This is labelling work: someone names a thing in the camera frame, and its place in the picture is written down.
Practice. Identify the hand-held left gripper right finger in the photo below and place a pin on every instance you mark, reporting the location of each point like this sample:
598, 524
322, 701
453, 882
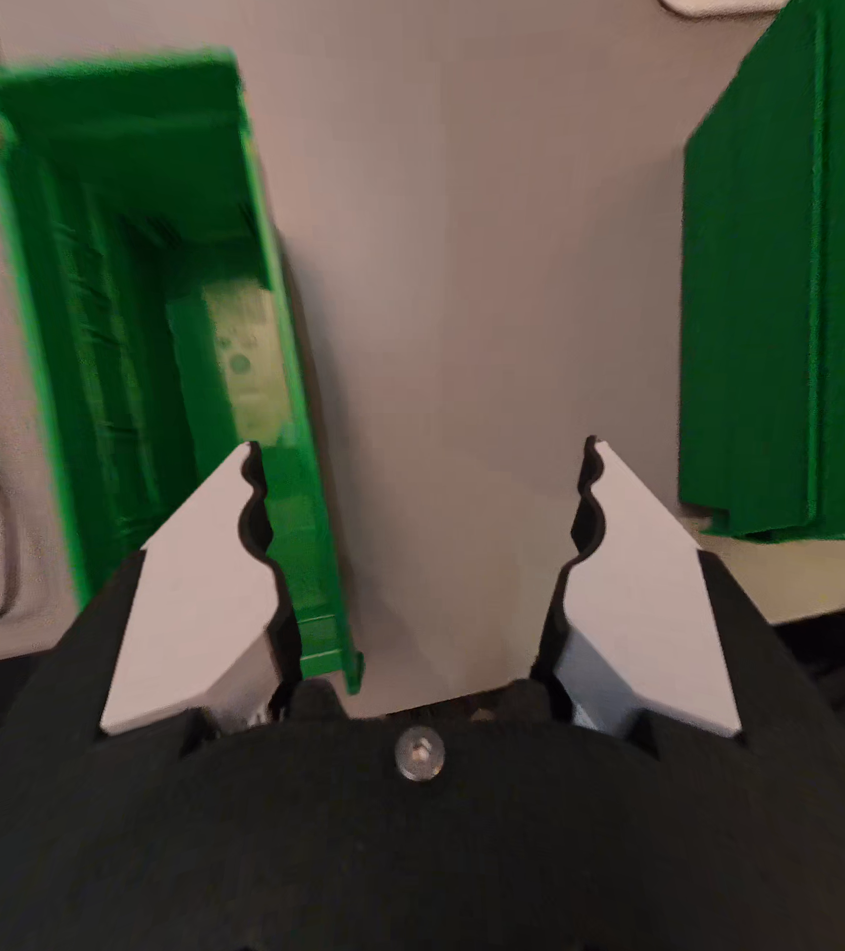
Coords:
653, 617

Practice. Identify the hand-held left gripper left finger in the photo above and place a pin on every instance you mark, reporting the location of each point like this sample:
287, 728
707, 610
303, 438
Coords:
192, 617

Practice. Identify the green plastic bin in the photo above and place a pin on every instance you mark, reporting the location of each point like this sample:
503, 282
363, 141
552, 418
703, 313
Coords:
133, 297

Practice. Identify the stack of nested green bins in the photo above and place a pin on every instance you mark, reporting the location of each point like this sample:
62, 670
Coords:
764, 297

